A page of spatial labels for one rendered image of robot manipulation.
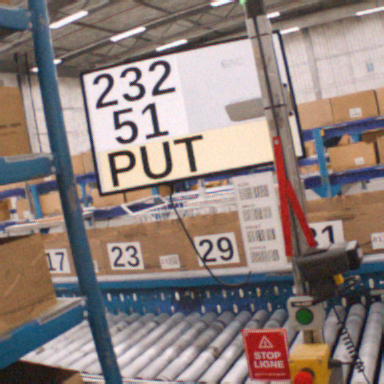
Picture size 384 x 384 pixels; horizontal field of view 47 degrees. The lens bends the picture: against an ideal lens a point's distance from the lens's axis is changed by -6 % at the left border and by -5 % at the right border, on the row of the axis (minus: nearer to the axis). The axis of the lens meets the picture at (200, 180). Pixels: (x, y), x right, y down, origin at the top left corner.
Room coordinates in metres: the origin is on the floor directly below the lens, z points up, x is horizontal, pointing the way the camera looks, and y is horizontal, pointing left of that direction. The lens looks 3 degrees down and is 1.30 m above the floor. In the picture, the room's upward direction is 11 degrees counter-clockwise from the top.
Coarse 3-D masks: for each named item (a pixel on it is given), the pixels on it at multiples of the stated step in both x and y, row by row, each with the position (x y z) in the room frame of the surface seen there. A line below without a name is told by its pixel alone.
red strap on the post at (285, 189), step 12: (276, 144) 0.90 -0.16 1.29; (276, 156) 0.90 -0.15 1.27; (276, 168) 0.90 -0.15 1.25; (288, 180) 0.89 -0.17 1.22; (288, 192) 0.90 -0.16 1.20; (288, 216) 0.90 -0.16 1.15; (300, 216) 0.89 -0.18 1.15; (288, 228) 0.90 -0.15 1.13; (288, 240) 0.90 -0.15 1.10; (312, 240) 0.88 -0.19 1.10; (288, 252) 0.91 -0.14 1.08
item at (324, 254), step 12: (312, 252) 0.83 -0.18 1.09; (324, 252) 0.82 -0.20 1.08; (336, 252) 0.81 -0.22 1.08; (348, 252) 0.80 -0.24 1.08; (360, 252) 0.82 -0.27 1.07; (300, 264) 0.84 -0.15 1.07; (312, 264) 0.82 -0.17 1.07; (324, 264) 0.81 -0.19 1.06; (336, 264) 0.81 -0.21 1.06; (348, 264) 0.80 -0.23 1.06; (360, 264) 0.80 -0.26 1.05; (300, 276) 0.85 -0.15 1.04; (312, 276) 0.83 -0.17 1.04; (324, 276) 0.82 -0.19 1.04; (336, 276) 0.83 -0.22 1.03; (324, 288) 0.83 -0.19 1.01; (336, 288) 0.83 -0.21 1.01; (312, 300) 0.84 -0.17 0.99; (324, 300) 0.83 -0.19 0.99
